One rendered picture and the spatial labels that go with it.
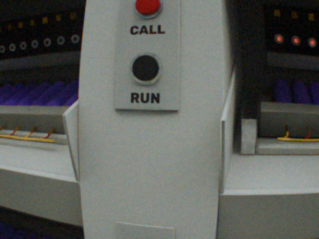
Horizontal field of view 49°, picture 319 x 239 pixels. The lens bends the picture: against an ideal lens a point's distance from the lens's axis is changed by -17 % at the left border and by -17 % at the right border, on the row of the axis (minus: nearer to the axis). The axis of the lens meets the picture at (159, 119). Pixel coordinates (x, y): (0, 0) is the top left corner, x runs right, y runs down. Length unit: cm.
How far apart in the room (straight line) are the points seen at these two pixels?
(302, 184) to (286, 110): 7
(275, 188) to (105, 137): 12
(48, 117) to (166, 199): 13
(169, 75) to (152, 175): 6
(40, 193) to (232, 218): 14
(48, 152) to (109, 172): 8
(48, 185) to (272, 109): 18
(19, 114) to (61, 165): 8
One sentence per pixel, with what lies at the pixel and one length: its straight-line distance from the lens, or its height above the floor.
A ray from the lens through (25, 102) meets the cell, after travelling 39.
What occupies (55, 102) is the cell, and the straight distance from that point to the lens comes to 37.
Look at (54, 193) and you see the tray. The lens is 30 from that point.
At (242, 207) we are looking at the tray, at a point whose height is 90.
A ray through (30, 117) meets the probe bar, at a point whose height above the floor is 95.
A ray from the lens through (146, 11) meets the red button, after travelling 25.
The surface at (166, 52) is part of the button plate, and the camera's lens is 25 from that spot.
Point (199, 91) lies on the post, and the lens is 25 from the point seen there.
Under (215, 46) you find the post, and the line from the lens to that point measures 25.
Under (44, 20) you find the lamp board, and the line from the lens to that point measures 47.
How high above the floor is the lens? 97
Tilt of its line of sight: 3 degrees down
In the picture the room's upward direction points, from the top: 1 degrees clockwise
